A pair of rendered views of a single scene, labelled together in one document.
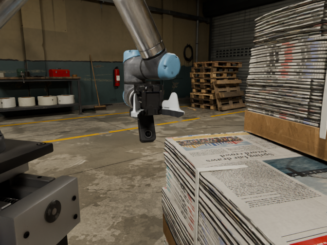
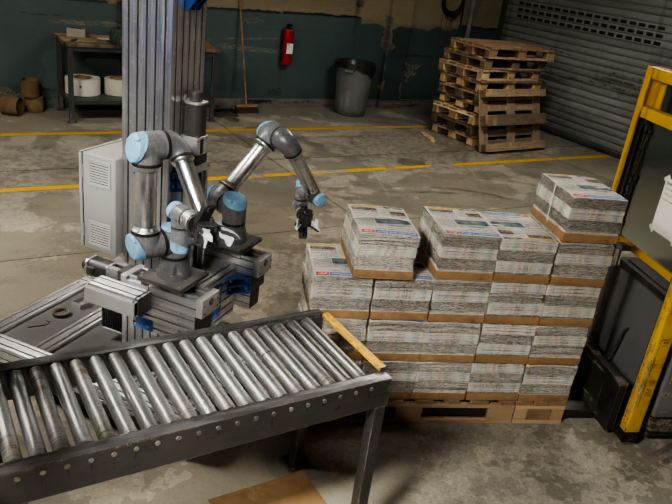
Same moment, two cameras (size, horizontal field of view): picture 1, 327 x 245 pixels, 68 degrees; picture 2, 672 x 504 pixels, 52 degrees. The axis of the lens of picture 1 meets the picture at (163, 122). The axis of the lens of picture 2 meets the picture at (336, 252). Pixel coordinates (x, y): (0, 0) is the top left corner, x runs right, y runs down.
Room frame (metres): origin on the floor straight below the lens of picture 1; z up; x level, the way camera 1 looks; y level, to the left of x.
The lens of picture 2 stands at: (-2.73, -0.37, 2.20)
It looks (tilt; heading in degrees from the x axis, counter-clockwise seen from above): 23 degrees down; 4
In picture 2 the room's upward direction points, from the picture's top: 8 degrees clockwise
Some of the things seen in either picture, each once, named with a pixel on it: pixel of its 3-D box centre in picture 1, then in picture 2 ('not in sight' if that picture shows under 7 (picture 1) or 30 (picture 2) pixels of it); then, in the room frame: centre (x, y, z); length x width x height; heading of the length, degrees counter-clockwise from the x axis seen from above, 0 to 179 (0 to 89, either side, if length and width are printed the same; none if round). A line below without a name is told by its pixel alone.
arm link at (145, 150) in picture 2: not in sight; (146, 197); (-0.18, 0.59, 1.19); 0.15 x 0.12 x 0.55; 139
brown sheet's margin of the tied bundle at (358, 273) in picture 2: not in sight; (379, 267); (0.26, -0.39, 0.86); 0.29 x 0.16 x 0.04; 105
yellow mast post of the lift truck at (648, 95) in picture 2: not in sight; (611, 225); (1.08, -1.64, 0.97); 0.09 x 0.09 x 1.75; 15
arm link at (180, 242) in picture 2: not in sight; (184, 237); (-0.34, 0.38, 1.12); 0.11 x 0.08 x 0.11; 139
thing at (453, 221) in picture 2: not in sight; (461, 221); (0.50, -0.74, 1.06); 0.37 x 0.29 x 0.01; 16
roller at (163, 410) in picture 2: not in sight; (151, 388); (-0.84, 0.31, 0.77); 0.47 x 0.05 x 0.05; 38
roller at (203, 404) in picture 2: not in sight; (188, 380); (-0.76, 0.21, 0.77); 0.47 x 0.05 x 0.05; 38
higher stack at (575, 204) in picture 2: not in sight; (550, 301); (0.65, -1.31, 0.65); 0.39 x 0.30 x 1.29; 15
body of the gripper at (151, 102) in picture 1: (146, 99); (304, 216); (0.70, 0.05, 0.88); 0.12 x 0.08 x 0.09; 18
